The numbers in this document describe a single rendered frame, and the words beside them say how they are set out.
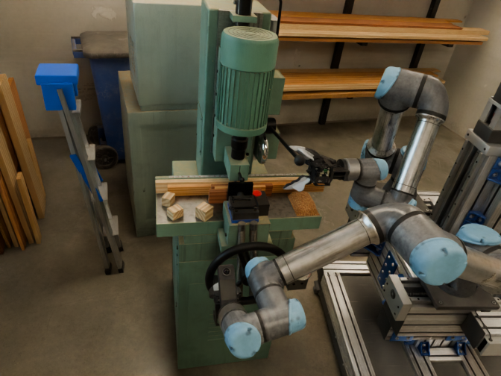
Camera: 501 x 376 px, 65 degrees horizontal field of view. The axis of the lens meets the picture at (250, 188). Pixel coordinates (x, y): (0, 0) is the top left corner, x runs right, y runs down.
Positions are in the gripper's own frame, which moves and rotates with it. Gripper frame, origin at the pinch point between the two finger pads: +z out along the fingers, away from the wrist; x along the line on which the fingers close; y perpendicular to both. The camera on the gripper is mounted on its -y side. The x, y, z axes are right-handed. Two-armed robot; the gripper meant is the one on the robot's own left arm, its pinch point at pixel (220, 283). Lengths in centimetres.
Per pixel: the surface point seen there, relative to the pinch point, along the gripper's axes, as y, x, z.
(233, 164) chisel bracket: -35.3, 8.3, 20.6
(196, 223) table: -15.3, -5.4, 18.4
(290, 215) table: -16.5, 29.0, 19.4
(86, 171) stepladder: -31, -51, 83
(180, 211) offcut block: -19.5, -10.8, 19.3
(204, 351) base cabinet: 51, 1, 57
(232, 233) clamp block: -13.1, 5.3, 8.7
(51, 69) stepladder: -75, -61, 69
